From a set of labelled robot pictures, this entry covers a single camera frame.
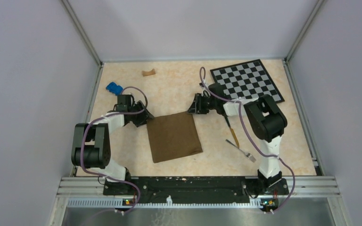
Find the brown fabric napkin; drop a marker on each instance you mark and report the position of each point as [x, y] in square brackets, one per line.
[173, 136]

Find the green wooden handled knife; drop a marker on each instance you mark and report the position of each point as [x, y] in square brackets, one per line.
[232, 132]

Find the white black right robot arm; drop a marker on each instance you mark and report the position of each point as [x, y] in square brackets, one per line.
[266, 120]

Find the silver metal fork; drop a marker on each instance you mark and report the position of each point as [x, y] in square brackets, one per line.
[246, 154]

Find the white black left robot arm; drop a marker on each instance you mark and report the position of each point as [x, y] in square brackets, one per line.
[91, 149]

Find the blue toy car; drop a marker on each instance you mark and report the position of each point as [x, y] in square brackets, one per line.
[114, 88]

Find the aluminium frame rail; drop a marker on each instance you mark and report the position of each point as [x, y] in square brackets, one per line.
[88, 192]

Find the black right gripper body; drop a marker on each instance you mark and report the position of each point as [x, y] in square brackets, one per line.
[208, 104]

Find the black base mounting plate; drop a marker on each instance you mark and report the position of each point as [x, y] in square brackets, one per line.
[194, 190]

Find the black white checkerboard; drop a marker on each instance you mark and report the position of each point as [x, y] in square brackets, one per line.
[246, 80]

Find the small wooden arch block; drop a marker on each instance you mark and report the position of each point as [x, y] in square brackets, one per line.
[148, 73]

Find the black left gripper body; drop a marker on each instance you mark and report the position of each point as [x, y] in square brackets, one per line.
[133, 117]

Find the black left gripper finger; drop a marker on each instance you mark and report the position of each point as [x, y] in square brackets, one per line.
[145, 114]
[141, 120]

